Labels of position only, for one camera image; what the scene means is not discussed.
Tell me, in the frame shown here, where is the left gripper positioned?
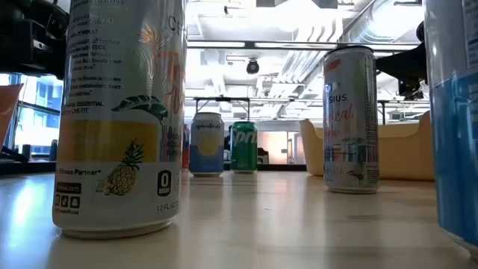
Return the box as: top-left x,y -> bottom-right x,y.
20,7 -> 69,80

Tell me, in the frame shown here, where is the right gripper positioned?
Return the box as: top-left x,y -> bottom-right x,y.
376,41 -> 429,89

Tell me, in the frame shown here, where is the tall white Celsius can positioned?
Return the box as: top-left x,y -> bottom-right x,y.
323,45 -> 381,194
52,0 -> 187,239

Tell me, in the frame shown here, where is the red soda can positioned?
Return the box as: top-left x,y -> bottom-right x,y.
181,124 -> 190,171

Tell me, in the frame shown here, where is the green Sprite can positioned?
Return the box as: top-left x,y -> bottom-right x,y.
229,120 -> 258,175

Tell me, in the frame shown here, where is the distant black rig frame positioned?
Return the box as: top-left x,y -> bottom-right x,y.
376,99 -> 430,126
193,96 -> 251,121

